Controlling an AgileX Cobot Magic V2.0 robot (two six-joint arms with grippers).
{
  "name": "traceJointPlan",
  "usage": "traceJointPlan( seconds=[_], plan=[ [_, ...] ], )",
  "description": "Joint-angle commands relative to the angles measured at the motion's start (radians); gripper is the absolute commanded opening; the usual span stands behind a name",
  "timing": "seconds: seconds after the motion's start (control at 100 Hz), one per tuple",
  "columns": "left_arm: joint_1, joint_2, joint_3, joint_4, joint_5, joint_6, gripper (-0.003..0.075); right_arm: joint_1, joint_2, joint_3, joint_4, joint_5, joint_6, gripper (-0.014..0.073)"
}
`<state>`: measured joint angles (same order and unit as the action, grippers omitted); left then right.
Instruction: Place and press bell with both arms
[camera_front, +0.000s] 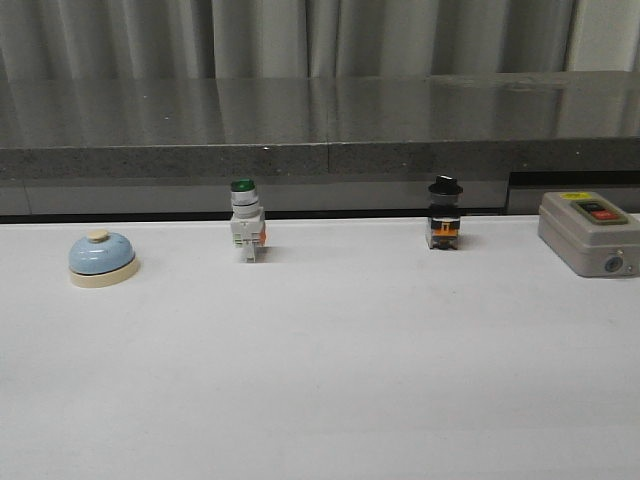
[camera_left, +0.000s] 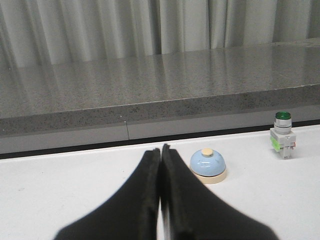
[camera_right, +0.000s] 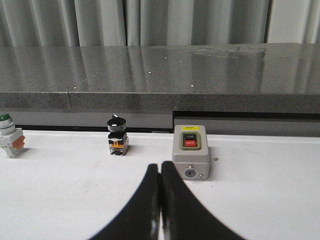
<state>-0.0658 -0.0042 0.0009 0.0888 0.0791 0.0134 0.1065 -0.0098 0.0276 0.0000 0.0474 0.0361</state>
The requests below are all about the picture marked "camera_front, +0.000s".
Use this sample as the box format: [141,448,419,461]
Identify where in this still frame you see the grey switch box red button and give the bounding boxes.
[538,191,639,278]

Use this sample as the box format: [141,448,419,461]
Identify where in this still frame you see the blue call bell cream base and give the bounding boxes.
[68,229,140,288]

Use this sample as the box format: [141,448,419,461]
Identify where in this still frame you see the black selector switch orange body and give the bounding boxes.
[426,175,463,250]

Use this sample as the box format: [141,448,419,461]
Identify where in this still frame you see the green pushbutton switch white body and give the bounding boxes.
[230,178,266,262]

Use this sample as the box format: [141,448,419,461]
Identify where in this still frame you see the grey curtain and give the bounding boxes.
[1,1,639,81]

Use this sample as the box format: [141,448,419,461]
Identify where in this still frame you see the dark grey stone counter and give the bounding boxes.
[1,72,639,220]

